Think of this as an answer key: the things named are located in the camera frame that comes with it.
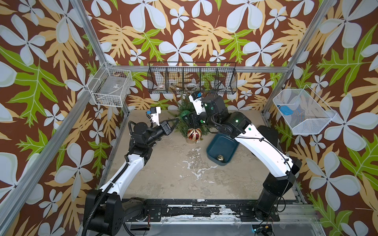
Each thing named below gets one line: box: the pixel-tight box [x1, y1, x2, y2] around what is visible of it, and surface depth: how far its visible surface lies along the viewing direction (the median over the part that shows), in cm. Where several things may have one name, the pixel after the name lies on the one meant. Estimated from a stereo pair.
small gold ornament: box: [216, 154, 225, 162], surface depth 92 cm
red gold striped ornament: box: [187, 127, 203, 142], surface depth 72 cm
